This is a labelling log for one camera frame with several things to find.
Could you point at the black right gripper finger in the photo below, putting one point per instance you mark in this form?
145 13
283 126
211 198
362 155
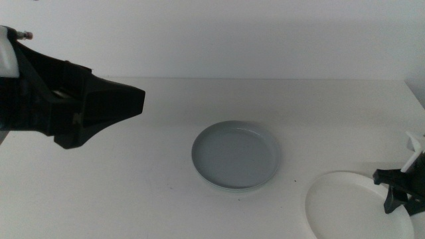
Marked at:
391 177
395 200

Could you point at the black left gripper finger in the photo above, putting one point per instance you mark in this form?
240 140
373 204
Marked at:
73 137
116 101

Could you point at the white shallow bowl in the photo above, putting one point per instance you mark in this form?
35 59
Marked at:
348 209

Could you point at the grey shallow bowl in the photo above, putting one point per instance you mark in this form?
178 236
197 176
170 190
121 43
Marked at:
235 154

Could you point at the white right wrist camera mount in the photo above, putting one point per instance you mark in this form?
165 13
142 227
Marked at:
415 142

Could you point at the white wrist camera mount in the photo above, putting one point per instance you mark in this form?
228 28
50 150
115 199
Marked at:
415 142
8 56

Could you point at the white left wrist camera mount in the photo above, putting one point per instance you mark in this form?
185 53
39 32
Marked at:
8 56

